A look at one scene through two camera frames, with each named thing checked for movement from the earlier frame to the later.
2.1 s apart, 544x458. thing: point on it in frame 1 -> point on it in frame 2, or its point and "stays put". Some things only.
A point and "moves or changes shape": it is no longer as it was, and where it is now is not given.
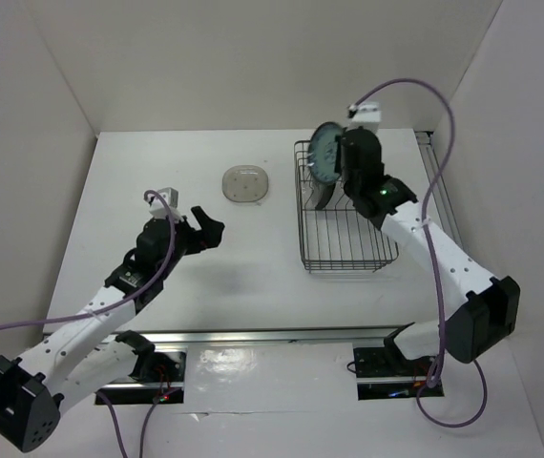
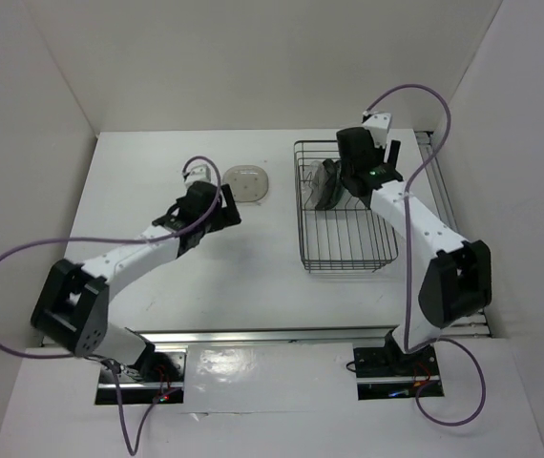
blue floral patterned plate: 322,152 moves or changes shape
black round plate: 326,191 stays put
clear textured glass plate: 313,191 stays put
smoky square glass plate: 244,183 stays put
